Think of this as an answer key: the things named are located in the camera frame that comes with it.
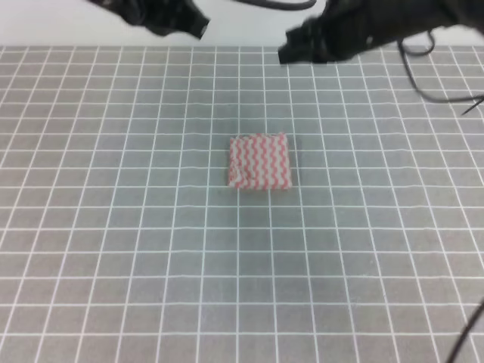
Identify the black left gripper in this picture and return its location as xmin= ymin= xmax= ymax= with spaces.
xmin=88 ymin=0 xmax=209 ymax=39

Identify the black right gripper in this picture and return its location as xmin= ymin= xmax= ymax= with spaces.
xmin=277 ymin=0 xmax=462 ymax=66

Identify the pink white zigzag towel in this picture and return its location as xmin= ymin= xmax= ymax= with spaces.
xmin=228 ymin=133 xmax=293 ymax=190

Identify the grey grid tablecloth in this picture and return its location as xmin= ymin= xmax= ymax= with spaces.
xmin=1 ymin=46 xmax=483 ymax=362

